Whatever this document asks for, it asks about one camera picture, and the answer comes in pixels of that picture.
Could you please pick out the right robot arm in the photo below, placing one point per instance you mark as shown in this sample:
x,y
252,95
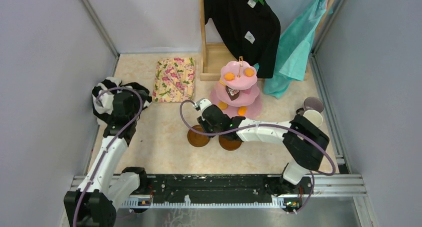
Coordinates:
x,y
303,139

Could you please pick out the grey mug with white interior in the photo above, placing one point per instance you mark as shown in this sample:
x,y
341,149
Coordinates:
x,y
314,117

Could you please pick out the round smooth biscuit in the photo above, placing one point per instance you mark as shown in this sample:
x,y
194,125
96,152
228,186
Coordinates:
x,y
249,72

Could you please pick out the purple mug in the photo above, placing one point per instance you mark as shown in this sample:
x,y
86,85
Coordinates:
x,y
311,103

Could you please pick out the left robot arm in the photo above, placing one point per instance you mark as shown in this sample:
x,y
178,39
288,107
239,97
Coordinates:
x,y
96,200

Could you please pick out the pink three-tier cake stand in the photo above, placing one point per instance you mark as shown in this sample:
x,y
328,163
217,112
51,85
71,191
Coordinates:
x,y
249,90

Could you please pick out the flower shaped biscuit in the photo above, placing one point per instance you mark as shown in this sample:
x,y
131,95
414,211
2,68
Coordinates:
x,y
229,76

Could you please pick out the teal t-shirt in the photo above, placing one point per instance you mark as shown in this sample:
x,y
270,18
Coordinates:
x,y
293,49

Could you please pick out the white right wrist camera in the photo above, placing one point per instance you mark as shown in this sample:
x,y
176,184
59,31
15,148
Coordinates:
x,y
202,104

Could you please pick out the chocolate cake slice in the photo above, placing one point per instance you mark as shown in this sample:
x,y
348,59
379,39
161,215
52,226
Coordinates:
x,y
232,93

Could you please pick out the black and white striped cloth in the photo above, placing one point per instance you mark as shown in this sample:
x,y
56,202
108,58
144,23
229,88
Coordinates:
x,y
102,99

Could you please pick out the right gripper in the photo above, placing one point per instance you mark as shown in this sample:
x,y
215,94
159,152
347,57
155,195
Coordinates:
x,y
203,123

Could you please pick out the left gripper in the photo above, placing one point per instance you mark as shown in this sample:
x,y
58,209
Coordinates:
x,y
136,100

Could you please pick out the orange fish shaped biscuit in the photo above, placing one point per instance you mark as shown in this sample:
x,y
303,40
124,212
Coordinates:
x,y
242,111

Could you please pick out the brown wooden coaster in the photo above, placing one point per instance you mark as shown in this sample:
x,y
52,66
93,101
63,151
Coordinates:
x,y
197,140
229,145

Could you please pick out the round ridged biscuit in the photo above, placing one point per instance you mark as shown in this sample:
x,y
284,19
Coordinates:
x,y
222,105

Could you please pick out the floral serving tray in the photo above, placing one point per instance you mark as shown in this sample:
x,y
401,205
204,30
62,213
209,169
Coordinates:
x,y
174,80

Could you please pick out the black t-shirt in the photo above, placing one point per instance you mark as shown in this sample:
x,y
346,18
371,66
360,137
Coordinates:
x,y
248,29

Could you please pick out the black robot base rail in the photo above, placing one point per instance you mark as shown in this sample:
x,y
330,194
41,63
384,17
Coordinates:
x,y
186,191

